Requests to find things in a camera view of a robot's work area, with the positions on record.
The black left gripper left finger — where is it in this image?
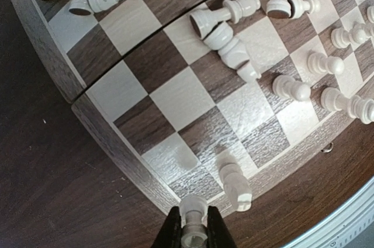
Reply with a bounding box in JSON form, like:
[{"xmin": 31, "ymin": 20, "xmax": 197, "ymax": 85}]
[{"xmin": 153, "ymin": 206, "xmax": 182, "ymax": 248}]

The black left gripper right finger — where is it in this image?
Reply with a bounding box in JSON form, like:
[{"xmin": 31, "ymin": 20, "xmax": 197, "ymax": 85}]
[{"xmin": 207, "ymin": 206, "xmax": 237, "ymax": 248}]

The white knight chess piece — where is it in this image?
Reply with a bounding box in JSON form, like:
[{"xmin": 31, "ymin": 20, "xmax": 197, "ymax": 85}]
[{"xmin": 219, "ymin": 163, "xmax": 252, "ymax": 212}]

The wooden chess board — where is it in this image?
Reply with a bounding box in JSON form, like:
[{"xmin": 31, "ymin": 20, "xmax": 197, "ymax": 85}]
[{"xmin": 11, "ymin": 0, "xmax": 373, "ymax": 216}]

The white king chess piece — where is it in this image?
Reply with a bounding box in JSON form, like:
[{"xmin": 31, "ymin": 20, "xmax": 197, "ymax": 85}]
[{"xmin": 320, "ymin": 87, "xmax": 373, "ymax": 124}]

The white pawn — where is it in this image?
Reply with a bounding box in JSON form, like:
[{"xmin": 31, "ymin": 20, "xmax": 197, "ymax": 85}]
[
  {"xmin": 307, "ymin": 52, "xmax": 345, "ymax": 75},
  {"xmin": 366, "ymin": 6, "xmax": 374, "ymax": 23},
  {"xmin": 331, "ymin": 25, "xmax": 369, "ymax": 49}
]

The pile of white chess pieces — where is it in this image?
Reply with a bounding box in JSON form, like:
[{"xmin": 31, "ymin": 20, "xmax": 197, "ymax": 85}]
[{"xmin": 66, "ymin": 0, "xmax": 328, "ymax": 86}]

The aluminium front rail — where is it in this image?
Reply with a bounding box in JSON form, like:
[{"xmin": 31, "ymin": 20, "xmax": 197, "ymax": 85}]
[{"xmin": 285, "ymin": 179, "xmax": 373, "ymax": 247}]

